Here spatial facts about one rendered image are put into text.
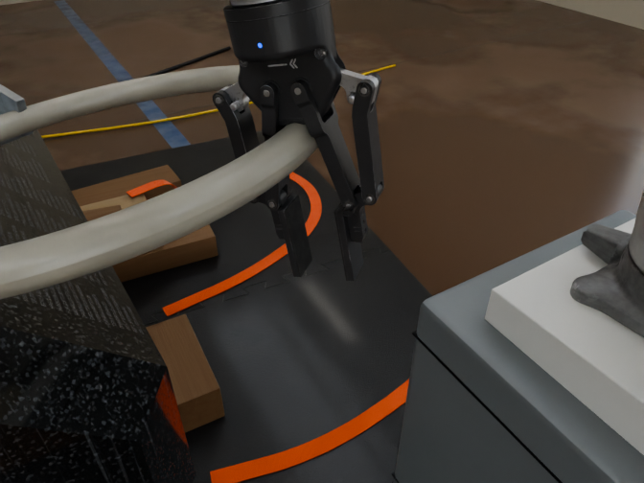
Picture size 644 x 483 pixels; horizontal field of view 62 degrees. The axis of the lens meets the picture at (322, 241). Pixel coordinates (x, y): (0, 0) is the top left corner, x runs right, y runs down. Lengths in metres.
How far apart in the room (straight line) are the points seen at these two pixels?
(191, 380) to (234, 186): 1.13
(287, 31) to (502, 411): 0.45
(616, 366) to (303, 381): 1.10
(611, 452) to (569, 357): 0.09
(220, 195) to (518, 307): 0.37
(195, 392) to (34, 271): 1.11
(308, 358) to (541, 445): 1.09
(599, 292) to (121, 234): 0.48
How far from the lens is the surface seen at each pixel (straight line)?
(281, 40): 0.38
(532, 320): 0.61
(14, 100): 0.78
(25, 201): 1.17
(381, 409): 1.52
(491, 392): 0.64
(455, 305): 0.67
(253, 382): 1.58
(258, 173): 0.37
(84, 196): 2.35
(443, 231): 2.17
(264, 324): 1.73
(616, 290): 0.64
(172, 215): 0.34
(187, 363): 1.50
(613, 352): 0.60
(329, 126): 0.42
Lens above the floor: 1.25
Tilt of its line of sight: 37 degrees down
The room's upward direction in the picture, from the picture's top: straight up
